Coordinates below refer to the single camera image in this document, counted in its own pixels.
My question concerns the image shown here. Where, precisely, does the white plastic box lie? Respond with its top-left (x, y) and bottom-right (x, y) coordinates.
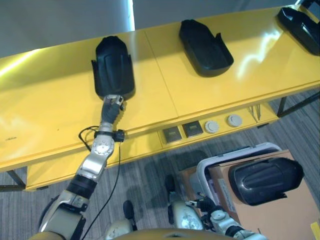
top-left (196, 142), bottom-right (284, 226)

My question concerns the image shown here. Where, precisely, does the yellow floor tape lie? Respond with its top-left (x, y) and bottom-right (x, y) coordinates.
top-left (309, 220), bottom-right (320, 240)

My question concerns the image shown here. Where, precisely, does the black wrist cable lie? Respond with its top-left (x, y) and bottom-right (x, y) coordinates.
top-left (78, 125), bottom-right (126, 240)

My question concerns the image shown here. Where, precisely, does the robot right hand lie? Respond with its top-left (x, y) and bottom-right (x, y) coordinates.
top-left (189, 192), bottom-right (221, 214)

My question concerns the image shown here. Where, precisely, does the silver robot leg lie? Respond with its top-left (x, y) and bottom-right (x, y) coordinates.
top-left (166, 194), bottom-right (205, 231)
top-left (103, 219), bottom-right (134, 240)

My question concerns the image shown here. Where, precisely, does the silver robot left leg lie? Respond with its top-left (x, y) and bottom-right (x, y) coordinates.
top-left (103, 219), bottom-right (134, 240)

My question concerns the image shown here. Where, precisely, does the dark robot left foot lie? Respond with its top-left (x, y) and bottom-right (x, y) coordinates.
top-left (122, 199), bottom-right (138, 231)

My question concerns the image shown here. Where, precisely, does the yellow metal shelf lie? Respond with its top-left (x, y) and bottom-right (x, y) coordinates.
top-left (0, 4), bottom-right (320, 193)

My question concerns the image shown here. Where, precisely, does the black sole-shaped plastic part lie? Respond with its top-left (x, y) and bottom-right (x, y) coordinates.
top-left (276, 6), bottom-right (320, 57)
top-left (227, 157), bottom-right (305, 207)
top-left (178, 19), bottom-right (235, 78)
top-left (90, 35), bottom-right (137, 101)

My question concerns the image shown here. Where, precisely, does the silver robot right leg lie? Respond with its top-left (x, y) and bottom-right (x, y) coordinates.
top-left (166, 194), bottom-right (205, 231)

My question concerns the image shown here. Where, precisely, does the small brown cardboard box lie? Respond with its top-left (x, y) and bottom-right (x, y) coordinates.
top-left (179, 166), bottom-right (201, 198)

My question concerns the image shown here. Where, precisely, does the dark robot foot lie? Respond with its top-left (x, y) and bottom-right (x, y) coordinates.
top-left (122, 199), bottom-right (138, 231)
top-left (164, 174), bottom-right (176, 225)

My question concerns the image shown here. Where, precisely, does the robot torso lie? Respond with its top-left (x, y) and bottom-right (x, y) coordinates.
top-left (27, 226), bottom-right (252, 240)

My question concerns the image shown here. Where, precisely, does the dark square socket plate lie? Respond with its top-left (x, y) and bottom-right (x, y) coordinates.
top-left (162, 126), bottom-right (183, 144)
top-left (182, 121), bottom-right (203, 138)

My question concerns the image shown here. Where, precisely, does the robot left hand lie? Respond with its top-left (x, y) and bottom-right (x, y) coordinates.
top-left (100, 94), bottom-right (125, 125)

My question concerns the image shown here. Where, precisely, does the dark robot right foot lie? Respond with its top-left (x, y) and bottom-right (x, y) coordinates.
top-left (164, 174), bottom-right (176, 225)

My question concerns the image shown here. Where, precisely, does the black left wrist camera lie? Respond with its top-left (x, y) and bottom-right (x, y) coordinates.
top-left (114, 129), bottom-right (126, 143)

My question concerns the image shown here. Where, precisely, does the black shelf leg frame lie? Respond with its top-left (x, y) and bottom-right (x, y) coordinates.
top-left (0, 166), bottom-right (28, 193)
top-left (276, 90), bottom-right (320, 119)

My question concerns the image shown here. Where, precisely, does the grey round knob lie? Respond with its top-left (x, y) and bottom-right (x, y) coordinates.
top-left (226, 113), bottom-right (243, 128)
top-left (204, 120), bottom-right (221, 135)

